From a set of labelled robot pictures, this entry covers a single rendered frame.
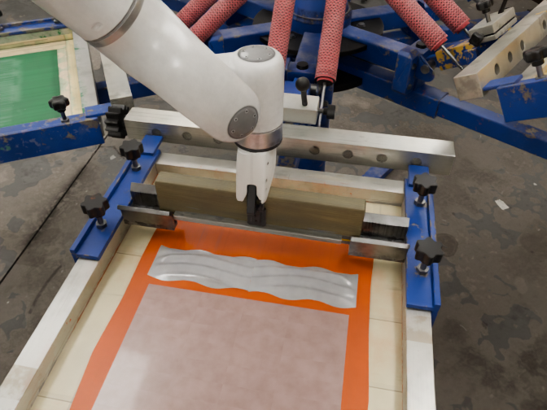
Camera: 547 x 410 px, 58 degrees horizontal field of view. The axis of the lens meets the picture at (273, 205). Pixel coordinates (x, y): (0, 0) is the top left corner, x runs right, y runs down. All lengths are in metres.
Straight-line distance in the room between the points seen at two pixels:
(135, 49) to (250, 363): 0.47
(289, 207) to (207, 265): 0.18
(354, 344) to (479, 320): 1.34
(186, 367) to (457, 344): 1.38
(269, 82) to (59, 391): 0.53
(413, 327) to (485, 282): 1.45
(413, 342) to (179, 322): 0.36
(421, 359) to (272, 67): 0.45
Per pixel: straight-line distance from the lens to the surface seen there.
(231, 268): 0.86
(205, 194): 0.83
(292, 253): 0.89
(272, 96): 0.67
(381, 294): 0.85
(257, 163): 0.72
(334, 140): 1.00
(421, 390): 0.74
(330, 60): 1.19
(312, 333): 0.79
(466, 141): 2.93
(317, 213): 0.81
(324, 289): 0.84
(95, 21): 0.53
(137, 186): 0.94
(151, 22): 0.55
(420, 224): 0.91
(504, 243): 2.40
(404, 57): 1.34
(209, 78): 0.55
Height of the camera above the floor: 1.63
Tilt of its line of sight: 44 degrees down
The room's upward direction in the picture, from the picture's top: straight up
